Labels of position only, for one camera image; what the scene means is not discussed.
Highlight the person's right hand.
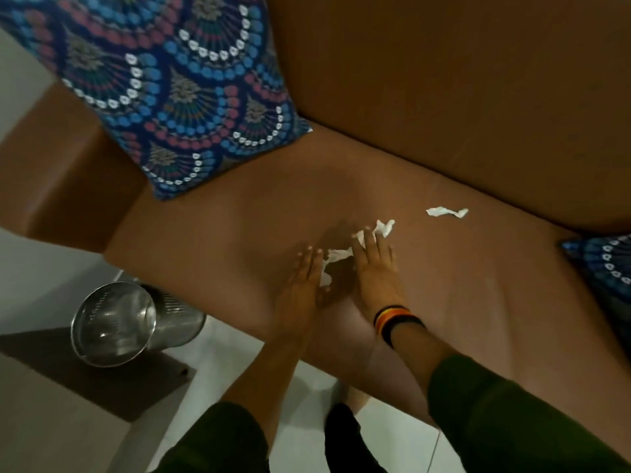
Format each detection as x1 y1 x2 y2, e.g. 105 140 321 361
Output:
350 229 409 322

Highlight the person's right forearm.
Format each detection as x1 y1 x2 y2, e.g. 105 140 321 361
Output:
388 321 631 473

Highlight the striped thread bracelet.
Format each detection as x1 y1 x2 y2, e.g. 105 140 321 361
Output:
373 304 413 335

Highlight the crumpled white tissue piece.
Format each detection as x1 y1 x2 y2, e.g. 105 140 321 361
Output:
319 247 355 287
352 219 396 250

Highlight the person's leg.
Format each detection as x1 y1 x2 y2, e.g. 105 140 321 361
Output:
324 385 388 473

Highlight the brown sofa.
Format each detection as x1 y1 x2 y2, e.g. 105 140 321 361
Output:
0 0 631 461

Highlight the person's left forearm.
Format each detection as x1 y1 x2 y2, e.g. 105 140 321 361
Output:
152 332 317 473

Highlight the small blue patterned cushion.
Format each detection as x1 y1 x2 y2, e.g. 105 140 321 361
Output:
560 234 631 341

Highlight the person's left hand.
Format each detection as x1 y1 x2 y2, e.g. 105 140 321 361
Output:
274 245 327 341

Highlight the long crumpled white tissue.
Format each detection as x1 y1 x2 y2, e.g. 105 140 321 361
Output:
426 206 469 220

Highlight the dark brown mat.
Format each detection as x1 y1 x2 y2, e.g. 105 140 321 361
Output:
0 327 197 423

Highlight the steel waste bin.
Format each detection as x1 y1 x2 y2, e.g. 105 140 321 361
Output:
70 281 207 368

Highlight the black wristband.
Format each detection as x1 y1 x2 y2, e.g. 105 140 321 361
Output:
380 315 426 349

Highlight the large blue patterned cushion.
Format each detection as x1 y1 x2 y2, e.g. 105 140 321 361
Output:
0 0 313 201

